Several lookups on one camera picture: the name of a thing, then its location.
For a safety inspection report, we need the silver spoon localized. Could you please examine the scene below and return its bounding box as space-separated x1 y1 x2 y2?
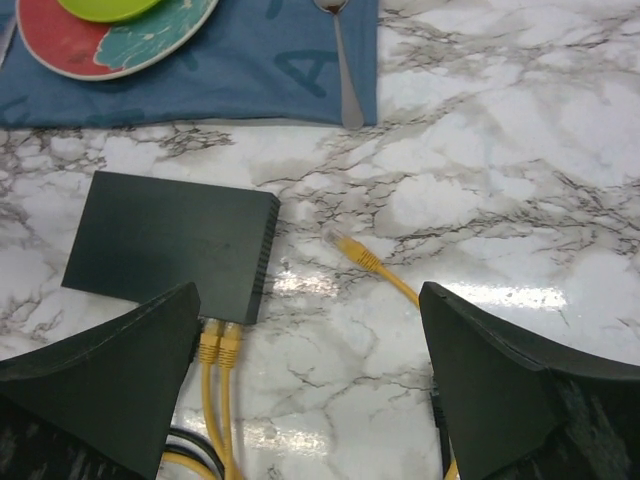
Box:
314 0 364 130

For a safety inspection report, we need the black network switch box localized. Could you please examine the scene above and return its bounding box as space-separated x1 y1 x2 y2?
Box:
62 171 280 325

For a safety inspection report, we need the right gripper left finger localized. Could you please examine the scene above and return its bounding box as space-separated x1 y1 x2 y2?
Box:
1 283 201 479

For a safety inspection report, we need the lime green plate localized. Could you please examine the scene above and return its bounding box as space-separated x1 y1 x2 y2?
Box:
58 0 161 23

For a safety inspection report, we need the yellow ethernet cable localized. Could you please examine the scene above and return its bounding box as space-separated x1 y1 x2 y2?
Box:
324 230 459 480
159 319 246 480

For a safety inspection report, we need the silver fork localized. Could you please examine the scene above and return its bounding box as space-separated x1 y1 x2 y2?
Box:
0 17 16 67

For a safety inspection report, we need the red and teal plate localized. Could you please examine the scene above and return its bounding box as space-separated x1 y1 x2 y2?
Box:
15 0 219 82

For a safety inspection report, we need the blue cloth placemat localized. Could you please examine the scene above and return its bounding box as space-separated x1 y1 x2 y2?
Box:
1 1 379 129

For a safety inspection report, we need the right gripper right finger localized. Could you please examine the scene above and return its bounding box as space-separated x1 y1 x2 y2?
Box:
419 282 639 479

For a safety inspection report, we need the black power cable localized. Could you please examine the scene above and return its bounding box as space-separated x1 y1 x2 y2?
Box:
164 424 226 480

